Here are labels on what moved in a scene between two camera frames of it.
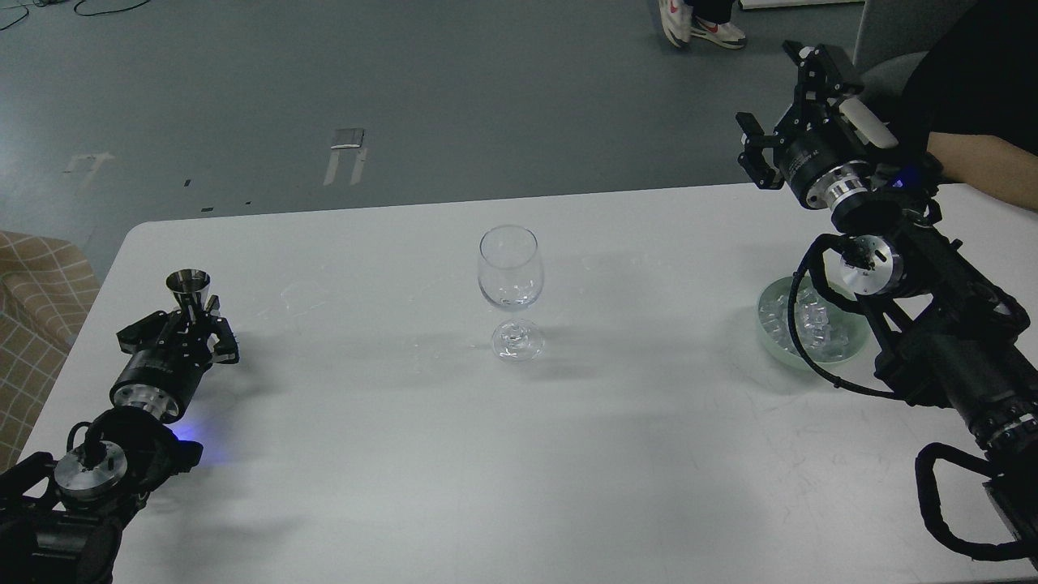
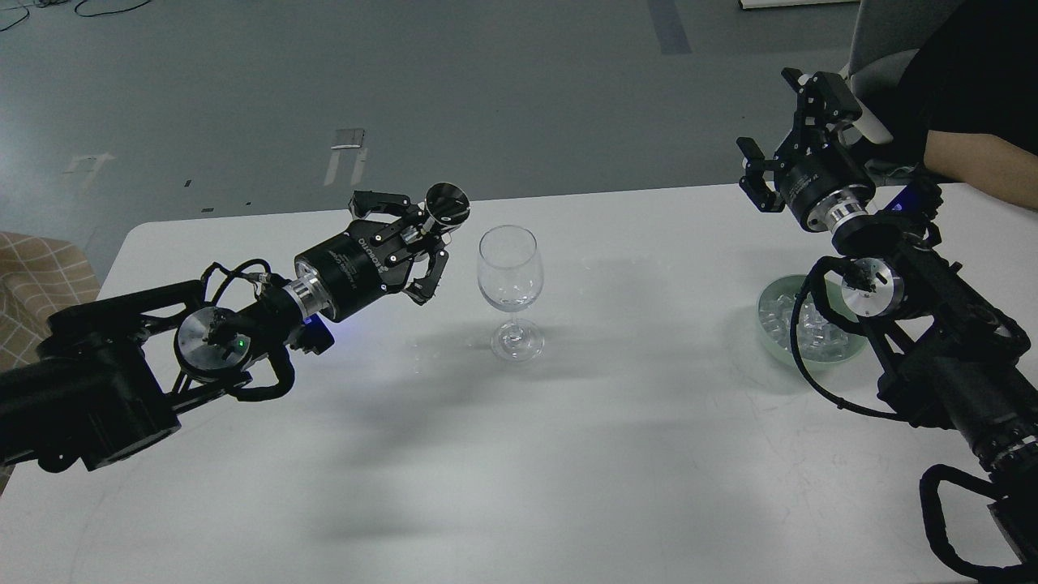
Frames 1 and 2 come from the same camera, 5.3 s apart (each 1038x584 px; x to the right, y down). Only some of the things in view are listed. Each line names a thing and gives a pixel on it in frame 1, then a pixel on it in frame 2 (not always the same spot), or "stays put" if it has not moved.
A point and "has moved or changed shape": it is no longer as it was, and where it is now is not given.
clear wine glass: x=510 y=269 stays put
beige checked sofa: x=48 y=288 stays put
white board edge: x=763 y=4 stays put
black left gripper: x=169 y=353 to x=343 y=272
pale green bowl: x=829 y=330 stays put
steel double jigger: x=190 y=287 has moved or changed shape
